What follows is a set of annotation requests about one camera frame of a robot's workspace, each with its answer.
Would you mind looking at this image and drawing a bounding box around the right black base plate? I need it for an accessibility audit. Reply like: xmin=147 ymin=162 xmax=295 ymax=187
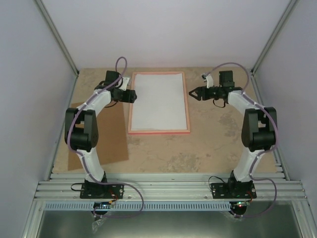
xmin=208 ymin=176 xmax=257 ymax=200

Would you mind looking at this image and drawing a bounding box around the grey slotted cable duct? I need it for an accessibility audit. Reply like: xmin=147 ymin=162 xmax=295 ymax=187
xmin=44 ymin=201 xmax=231 ymax=211

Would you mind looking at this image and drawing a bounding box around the pink wooden picture frame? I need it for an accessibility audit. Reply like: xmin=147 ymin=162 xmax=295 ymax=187
xmin=127 ymin=71 xmax=192 ymax=135

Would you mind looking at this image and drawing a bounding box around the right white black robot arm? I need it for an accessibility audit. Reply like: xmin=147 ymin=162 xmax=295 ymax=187
xmin=189 ymin=70 xmax=277 ymax=199

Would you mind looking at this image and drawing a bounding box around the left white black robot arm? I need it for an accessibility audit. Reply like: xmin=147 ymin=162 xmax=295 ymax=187
xmin=64 ymin=70 xmax=137 ymax=200

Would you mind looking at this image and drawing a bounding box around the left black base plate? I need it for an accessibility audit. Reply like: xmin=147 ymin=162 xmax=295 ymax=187
xmin=70 ymin=181 xmax=124 ymax=200

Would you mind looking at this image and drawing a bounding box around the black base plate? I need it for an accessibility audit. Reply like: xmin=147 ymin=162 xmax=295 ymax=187
xmin=70 ymin=181 xmax=124 ymax=200
xmin=208 ymin=176 xmax=257 ymax=200

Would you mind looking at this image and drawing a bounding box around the brown cardboard backing board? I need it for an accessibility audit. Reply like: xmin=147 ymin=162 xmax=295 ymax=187
xmin=67 ymin=101 xmax=130 ymax=171

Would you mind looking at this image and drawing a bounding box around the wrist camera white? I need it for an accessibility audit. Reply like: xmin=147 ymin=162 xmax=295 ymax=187
xmin=201 ymin=74 xmax=214 ymax=88
xmin=118 ymin=77 xmax=131 ymax=91

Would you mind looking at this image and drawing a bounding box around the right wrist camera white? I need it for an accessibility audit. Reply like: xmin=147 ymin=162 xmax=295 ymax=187
xmin=201 ymin=74 xmax=214 ymax=88

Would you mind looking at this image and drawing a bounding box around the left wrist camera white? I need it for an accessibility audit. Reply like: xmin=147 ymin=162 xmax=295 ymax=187
xmin=118 ymin=77 xmax=131 ymax=91

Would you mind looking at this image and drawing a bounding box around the sunset landscape photo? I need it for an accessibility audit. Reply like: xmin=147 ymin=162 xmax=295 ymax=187
xmin=130 ymin=73 xmax=188 ymax=131

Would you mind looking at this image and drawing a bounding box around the aluminium rail base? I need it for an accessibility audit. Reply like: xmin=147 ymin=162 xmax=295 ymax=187
xmin=21 ymin=71 xmax=315 ymax=238

